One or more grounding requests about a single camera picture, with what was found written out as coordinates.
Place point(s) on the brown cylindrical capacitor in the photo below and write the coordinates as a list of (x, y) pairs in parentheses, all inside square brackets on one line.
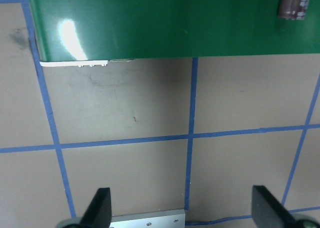
[(293, 9)]

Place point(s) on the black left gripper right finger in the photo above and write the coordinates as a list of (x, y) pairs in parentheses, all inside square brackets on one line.
[(267, 211)]

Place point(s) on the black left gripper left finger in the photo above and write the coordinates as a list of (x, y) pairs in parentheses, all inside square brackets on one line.
[(99, 211)]

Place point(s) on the green conveyor belt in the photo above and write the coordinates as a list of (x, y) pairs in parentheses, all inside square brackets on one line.
[(93, 32)]

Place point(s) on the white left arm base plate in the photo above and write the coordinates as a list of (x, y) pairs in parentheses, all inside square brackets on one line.
[(162, 219)]

